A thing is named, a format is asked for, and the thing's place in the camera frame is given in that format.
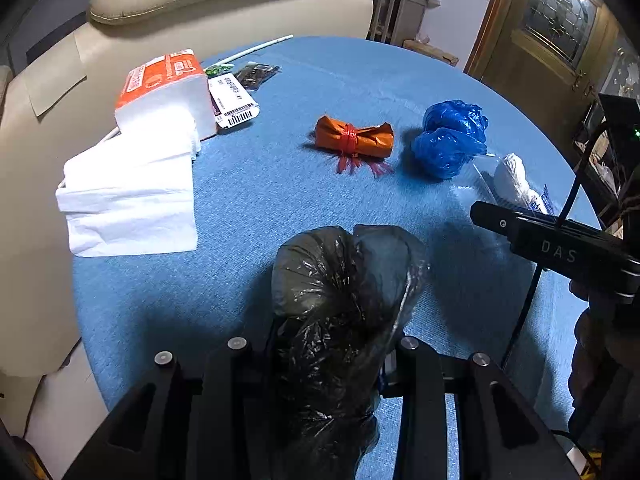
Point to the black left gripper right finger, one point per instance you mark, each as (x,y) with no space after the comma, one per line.
(465,416)

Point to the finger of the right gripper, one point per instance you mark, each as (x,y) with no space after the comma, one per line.
(494,218)

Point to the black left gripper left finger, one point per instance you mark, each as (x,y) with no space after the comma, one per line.
(175,423)

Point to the black plastic bag bundle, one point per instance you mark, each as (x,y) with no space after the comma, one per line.
(340,301)

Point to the person right hand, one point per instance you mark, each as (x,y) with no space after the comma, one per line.
(604,381)

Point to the white plastic bag bundle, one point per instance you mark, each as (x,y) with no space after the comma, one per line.
(511,185)

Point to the clear plastic tray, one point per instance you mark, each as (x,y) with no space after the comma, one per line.
(475,181)

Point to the blue foil snack wrapper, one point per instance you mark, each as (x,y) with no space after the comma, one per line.
(546,199)

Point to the blue plastic bag bundle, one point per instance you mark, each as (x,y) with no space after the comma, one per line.
(453,134)

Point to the orange plastic bag bundle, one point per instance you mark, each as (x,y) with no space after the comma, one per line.
(354,147)

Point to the brown wooden door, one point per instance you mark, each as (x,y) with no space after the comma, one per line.
(549,58)

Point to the blue tablecloth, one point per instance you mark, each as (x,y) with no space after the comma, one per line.
(257,186)

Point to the wooden radiator cabinet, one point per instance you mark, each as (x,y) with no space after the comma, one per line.
(395,21)

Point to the white tissue paper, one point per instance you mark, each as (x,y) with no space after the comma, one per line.
(133,194)

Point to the dark snack packet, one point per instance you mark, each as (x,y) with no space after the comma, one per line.
(253,75)

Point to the white barcode card box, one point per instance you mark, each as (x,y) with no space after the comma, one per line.
(233,105)

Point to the green wrapper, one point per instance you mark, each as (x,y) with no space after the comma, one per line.
(216,70)

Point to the orange white tissue pack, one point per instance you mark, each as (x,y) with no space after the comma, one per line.
(168,90)

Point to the beige leather sofa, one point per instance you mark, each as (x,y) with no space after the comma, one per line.
(65,100)

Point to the cardboard box by wall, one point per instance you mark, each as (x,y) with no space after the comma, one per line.
(430,51)

